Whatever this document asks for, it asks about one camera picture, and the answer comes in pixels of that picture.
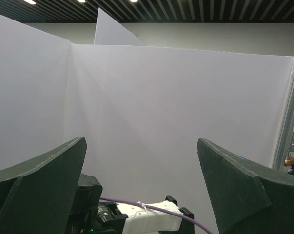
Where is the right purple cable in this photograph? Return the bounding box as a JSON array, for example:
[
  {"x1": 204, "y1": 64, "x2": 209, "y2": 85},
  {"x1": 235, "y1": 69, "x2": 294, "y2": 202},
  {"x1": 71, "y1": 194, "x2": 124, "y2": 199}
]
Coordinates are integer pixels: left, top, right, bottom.
[{"x1": 99, "y1": 196, "x2": 213, "y2": 234}]

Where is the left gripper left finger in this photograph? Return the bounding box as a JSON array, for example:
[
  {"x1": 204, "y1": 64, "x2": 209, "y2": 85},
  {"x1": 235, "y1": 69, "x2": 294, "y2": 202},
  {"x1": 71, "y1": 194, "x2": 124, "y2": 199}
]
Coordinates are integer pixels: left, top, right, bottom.
[{"x1": 0, "y1": 137, "x2": 87, "y2": 234}]

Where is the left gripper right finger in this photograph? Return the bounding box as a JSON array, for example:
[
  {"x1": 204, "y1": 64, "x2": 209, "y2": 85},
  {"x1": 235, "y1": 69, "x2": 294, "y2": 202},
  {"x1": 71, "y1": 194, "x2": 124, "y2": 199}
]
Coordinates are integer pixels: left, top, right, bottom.
[{"x1": 197, "y1": 138, "x2": 294, "y2": 234}]

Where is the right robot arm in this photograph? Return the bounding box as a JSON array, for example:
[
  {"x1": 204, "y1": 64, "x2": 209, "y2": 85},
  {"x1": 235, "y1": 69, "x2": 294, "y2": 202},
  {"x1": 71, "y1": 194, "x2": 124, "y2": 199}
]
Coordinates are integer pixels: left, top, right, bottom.
[{"x1": 65, "y1": 174, "x2": 195, "y2": 234}]

